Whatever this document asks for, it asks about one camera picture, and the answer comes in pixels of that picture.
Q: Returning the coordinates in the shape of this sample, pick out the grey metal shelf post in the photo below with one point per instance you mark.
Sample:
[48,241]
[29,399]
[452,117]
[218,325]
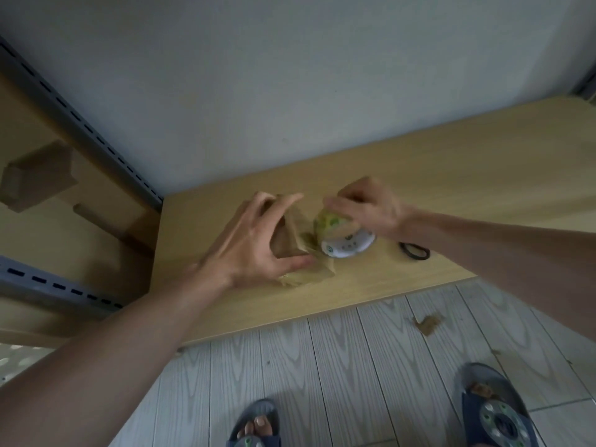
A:
[585,86]

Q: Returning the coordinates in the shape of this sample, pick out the small brown cardboard box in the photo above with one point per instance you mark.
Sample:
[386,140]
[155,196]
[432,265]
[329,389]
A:
[298,237]

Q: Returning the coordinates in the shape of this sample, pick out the crumpled brown tape scrap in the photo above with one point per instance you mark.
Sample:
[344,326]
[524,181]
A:
[428,324]

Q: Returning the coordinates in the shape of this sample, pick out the person's blue slipper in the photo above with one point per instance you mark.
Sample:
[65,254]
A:
[498,409]
[254,421]

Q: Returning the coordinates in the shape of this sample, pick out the person's left foot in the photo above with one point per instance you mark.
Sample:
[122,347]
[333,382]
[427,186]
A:
[256,428]

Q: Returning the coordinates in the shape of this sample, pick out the person's left middle finger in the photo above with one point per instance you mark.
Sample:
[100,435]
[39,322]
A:
[265,207]

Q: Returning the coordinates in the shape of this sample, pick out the grey slotted shelf upright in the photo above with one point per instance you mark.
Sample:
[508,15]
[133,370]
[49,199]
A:
[93,134]

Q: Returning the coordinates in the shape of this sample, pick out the person's left thumb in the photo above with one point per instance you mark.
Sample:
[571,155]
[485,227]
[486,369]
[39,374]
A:
[295,264]

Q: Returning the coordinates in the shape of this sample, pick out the clear packing tape roll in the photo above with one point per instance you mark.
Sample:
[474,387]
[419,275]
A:
[342,237]

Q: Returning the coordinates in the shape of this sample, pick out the person's left blue slipper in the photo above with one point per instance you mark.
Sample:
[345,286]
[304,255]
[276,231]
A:
[254,421]

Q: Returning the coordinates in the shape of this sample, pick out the person's right forearm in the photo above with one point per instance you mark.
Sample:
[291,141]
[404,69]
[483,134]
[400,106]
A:
[503,260]

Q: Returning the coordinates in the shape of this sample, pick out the person's right blue slipper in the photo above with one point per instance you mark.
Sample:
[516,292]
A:
[498,409]

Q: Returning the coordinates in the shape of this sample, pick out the person's right fingers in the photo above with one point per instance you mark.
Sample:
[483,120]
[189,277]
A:
[347,200]

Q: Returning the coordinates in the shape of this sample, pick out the person's left hand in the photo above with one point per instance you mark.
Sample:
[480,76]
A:
[249,249]

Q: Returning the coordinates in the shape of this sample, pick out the person's left forearm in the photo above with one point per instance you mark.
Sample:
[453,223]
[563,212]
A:
[107,367]

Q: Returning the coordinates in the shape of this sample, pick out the person's right hand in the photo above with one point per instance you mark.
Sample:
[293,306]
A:
[375,209]

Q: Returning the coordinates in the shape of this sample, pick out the grey slotted shelf beam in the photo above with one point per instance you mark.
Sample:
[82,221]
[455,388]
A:
[51,283]

